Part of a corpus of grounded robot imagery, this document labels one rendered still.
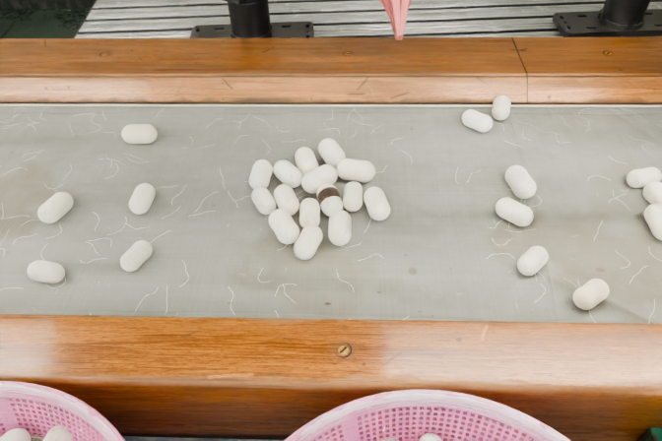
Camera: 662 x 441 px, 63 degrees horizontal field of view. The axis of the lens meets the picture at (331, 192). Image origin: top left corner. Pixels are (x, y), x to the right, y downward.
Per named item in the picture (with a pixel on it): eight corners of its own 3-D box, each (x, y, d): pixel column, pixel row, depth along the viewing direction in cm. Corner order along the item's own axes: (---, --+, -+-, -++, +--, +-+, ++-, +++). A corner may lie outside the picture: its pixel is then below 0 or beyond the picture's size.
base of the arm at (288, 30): (311, -1, 81) (311, -21, 86) (176, 4, 80) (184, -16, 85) (314, 47, 86) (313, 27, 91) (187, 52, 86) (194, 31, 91)
